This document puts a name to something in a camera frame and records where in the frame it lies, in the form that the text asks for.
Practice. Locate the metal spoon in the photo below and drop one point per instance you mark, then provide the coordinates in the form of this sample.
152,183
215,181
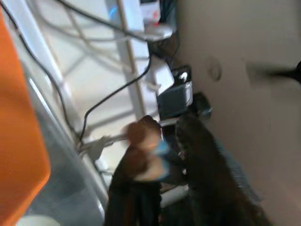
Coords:
150,155

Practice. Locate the orange bowl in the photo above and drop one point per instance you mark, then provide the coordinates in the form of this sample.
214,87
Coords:
16,117

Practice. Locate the white bowl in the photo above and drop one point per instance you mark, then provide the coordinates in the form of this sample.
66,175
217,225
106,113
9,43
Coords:
37,221

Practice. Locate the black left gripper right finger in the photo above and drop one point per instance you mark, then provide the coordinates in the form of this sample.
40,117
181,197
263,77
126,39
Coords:
211,179

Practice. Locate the white power adapter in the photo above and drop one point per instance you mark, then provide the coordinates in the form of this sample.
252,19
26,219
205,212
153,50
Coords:
162,73

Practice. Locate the chrome faucet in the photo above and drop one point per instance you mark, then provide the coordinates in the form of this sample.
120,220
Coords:
94,147

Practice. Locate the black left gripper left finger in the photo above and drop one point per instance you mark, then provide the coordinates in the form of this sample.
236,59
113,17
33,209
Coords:
131,202

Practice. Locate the stainless steel sink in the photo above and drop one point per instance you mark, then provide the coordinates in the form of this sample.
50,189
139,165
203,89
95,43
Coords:
65,188

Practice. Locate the black box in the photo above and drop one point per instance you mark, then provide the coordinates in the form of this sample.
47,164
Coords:
174,101

